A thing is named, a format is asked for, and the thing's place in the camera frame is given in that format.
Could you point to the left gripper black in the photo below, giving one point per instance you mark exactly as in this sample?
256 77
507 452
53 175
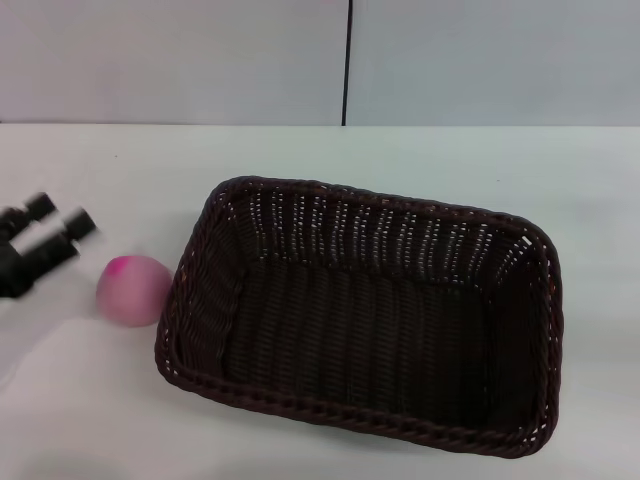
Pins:
12 270

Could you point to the pink peach toy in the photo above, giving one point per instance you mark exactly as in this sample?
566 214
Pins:
132 295

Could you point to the dark brown woven basket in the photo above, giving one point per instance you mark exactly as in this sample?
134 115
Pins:
360 320

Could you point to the black vertical wall strip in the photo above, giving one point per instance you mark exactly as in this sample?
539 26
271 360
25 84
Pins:
347 60

